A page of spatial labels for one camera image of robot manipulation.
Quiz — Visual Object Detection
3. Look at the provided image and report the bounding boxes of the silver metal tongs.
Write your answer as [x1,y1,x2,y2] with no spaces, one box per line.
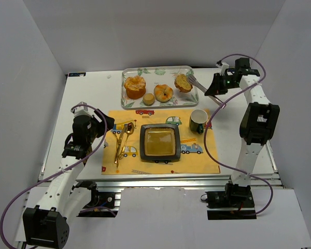
[187,75,224,106]

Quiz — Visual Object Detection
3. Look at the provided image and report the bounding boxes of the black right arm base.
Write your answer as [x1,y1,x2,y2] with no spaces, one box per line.
[201,183,257,220]

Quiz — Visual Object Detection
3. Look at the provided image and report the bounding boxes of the gold knife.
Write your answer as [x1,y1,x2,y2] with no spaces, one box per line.
[120,124,130,153]

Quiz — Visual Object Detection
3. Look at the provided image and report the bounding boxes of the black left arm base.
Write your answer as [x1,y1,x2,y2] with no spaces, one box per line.
[72,181,118,218]

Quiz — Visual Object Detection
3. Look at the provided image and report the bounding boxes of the black square plate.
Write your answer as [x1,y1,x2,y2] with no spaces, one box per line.
[139,123,181,164]

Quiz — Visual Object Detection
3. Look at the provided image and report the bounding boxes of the large orange bundt cake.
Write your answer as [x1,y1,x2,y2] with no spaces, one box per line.
[124,75,146,100]

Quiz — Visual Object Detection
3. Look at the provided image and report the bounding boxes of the sliced bread piece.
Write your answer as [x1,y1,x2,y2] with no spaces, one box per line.
[174,74,193,93]

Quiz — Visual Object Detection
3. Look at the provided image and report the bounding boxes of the twisted orange-white bread roll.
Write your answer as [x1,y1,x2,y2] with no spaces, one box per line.
[154,85,174,103]

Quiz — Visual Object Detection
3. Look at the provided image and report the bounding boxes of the blue label sticker left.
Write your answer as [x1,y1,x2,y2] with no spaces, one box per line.
[68,72,86,77]

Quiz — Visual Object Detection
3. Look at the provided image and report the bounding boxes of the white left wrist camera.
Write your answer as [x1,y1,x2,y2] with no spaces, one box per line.
[70,102,94,117]

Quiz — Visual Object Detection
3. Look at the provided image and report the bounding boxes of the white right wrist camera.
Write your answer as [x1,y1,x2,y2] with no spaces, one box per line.
[216,60,230,76]

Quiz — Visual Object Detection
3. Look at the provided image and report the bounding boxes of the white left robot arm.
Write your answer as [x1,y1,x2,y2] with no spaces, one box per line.
[22,107,115,248]

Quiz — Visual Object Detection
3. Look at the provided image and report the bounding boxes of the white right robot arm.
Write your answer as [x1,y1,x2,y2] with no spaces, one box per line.
[205,54,280,197]

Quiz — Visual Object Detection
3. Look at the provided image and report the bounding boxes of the white leaf-pattern tray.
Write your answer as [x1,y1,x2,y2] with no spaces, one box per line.
[121,65,199,109]

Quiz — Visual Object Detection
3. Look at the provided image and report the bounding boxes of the yellow vehicle-print placemat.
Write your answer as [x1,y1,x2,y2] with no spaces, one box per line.
[102,109,220,175]

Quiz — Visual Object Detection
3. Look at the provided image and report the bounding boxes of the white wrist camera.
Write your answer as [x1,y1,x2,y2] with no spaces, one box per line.
[70,102,94,117]
[216,60,230,76]

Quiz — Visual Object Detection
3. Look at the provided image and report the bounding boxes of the gold fork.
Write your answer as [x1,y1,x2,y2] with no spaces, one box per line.
[114,125,126,167]

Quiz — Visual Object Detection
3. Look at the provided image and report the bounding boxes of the gold spoon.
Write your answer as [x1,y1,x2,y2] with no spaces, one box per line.
[119,122,135,159]

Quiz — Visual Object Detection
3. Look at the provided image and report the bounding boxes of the dark green mug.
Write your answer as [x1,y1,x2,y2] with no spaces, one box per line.
[189,109,208,134]

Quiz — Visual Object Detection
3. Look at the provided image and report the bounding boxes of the small round bun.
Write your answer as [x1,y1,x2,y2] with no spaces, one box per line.
[143,93,155,106]

